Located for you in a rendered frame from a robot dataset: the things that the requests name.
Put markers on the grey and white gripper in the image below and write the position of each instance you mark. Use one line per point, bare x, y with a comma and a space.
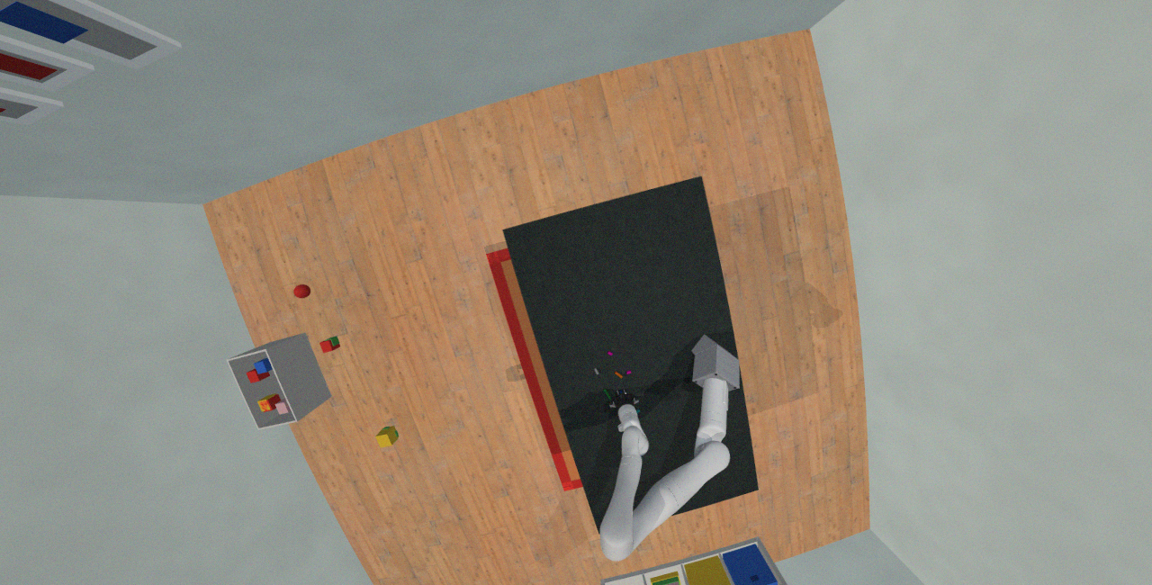
620, 402

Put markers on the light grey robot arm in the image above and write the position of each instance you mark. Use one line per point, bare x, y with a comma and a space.
623, 529

